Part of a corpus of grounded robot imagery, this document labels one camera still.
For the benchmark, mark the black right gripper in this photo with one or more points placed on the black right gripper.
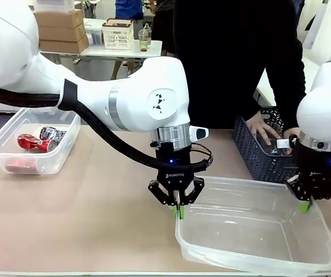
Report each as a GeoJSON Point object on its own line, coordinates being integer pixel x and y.
{"type": "Point", "coordinates": [318, 167]}

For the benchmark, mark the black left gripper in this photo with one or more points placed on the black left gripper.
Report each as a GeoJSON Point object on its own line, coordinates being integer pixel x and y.
{"type": "Point", "coordinates": [174, 176]}

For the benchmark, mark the clear plastic bin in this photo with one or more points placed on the clear plastic bin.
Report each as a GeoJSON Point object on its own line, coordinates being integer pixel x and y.
{"type": "Point", "coordinates": [254, 231]}
{"type": "Point", "coordinates": [49, 161]}

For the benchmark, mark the black perforated plastic basket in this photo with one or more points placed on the black perforated plastic basket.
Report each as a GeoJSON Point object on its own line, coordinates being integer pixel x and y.
{"type": "Point", "coordinates": [249, 155]}

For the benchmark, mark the crushed black white can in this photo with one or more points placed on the crushed black white can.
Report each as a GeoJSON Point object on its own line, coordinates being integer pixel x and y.
{"type": "Point", "coordinates": [52, 133]}

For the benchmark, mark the crushed red can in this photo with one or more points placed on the crushed red can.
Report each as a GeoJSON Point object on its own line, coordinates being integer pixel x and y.
{"type": "Point", "coordinates": [33, 142]}

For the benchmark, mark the person's left forearm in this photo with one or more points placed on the person's left forearm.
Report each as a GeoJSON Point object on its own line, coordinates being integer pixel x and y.
{"type": "Point", "coordinates": [295, 101]}

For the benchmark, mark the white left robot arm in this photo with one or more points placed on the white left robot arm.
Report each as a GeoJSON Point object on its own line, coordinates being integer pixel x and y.
{"type": "Point", "coordinates": [96, 95]}

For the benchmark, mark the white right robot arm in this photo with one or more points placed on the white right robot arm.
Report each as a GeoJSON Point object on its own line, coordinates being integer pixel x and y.
{"type": "Point", "coordinates": [324, 109]}

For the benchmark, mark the white perforated basket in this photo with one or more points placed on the white perforated basket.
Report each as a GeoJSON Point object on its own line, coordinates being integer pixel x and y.
{"type": "Point", "coordinates": [117, 36]}

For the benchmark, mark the person's left hand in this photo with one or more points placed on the person's left hand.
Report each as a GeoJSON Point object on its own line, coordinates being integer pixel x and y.
{"type": "Point", "coordinates": [292, 133]}

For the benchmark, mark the person's right hand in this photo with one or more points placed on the person's right hand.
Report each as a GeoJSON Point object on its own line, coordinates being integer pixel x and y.
{"type": "Point", "coordinates": [262, 130]}

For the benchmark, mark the person in black clothes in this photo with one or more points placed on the person in black clothes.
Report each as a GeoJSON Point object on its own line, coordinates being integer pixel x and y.
{"type": "Point", "coordinates": [226, 57]}

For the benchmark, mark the plastic cup with brown drink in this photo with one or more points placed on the plastic cup with brown drink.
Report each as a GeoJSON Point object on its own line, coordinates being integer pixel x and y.
{"type": "Point", "coordinates": [143, 41]}

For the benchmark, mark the white folding table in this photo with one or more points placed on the white folding table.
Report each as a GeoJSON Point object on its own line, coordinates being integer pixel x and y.
{"type": "Point", "coordinates": [110, 52]}

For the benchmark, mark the clear plastic cup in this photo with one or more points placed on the clear plastic cup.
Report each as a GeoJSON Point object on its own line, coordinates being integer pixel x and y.
{"type": "Point", "coordinates": [149, 36]}

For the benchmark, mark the background person in black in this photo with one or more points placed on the background person in black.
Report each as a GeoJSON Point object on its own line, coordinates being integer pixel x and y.
{"type": "Point", "coordinates": [165, 26]}

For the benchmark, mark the clear plastic drawer box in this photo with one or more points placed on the clear plastic drawer box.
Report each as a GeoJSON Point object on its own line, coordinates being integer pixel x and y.
{"type": "Point", "coordinates": [94, 33]}

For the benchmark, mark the brown cardboard box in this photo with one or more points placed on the brown cardboard box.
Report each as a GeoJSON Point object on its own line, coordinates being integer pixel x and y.
{"type": "Point", "coordinates": [59, 18]}
{"type": "Point", "coordinates": [62, 32]}
{"type": "Point", "coordinates": [64, 45]}

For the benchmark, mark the person in blue shirt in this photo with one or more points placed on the person in blue shirt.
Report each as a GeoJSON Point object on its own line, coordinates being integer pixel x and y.
{"type": "Point", "coordinates": [127, 10]}

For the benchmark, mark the translucent storage box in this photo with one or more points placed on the translucent storage box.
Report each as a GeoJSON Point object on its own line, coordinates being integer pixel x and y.
{"type": "Point", "coordinates": [54, 5]}

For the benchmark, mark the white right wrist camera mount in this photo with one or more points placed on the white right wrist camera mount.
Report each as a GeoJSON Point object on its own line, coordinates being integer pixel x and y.
{"type": "Point", "coordinates": [283, 143]}

